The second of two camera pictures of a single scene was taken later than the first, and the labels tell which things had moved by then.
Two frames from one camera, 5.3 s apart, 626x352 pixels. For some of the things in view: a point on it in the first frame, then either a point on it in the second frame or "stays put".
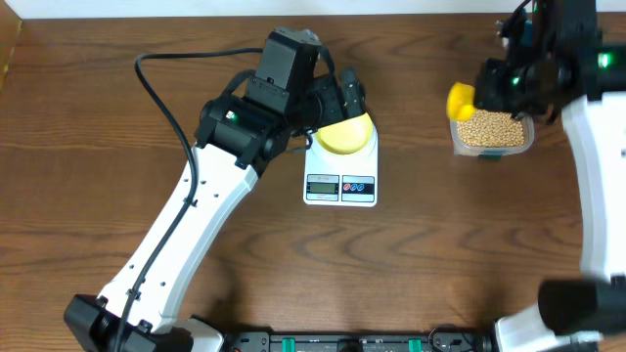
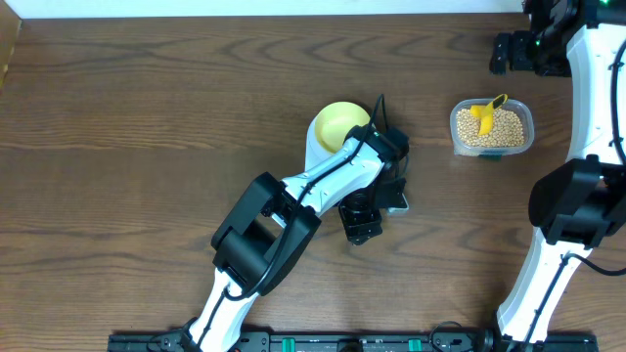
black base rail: x=439 y=341 stays put
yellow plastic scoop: x=461 y=104 → x=485 y=113
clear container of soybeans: x=491 y=131 stays put
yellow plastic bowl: x=347 y=136 stays put
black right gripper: x=487 y=96 → x=519 y=40
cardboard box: x=10 y=27 stays put
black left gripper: x=339 y=96 → x=360 y=225
